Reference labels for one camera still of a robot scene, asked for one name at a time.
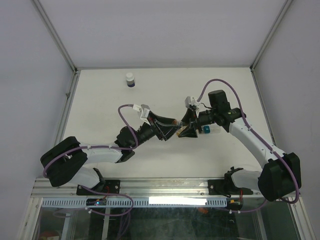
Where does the clear orange pill bottle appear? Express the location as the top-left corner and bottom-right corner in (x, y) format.
(160, 118), (186, 128)

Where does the white cap pill bottle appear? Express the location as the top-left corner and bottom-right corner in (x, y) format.
(125, 72), (135, 88)

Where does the black mount plate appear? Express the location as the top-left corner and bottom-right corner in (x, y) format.
(207, 179), (254, 198)
(76, 179), (121, 196)

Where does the right black mount plate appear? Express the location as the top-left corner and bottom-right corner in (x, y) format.
(207, 179), (254, 198)

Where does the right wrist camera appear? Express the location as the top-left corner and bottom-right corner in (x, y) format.
(184, 96), (200, 111)

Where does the white slotted cable duct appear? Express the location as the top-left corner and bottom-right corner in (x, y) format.
(42, 196), (227, 209)

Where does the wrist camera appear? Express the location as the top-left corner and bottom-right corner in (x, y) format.
(132, 104), (150, 125)
(184, 96), (200, 111)

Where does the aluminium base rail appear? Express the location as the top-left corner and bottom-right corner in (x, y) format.
(30, 176), (301, 199)

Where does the left black mount plate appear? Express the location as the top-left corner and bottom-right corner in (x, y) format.
(76, 179), (121, 196)

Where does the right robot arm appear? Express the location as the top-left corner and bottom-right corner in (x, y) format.
(178, 90), (302, 202)

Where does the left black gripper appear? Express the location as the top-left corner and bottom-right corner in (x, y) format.
(130, 111), (181, 149)

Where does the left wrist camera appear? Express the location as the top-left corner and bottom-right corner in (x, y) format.
(132, 104), (150, 125)

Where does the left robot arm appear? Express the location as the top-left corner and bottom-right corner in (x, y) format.
(40, 112), (182, 195)

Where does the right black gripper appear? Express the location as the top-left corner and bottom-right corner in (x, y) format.
(178, 107), (218, 138)

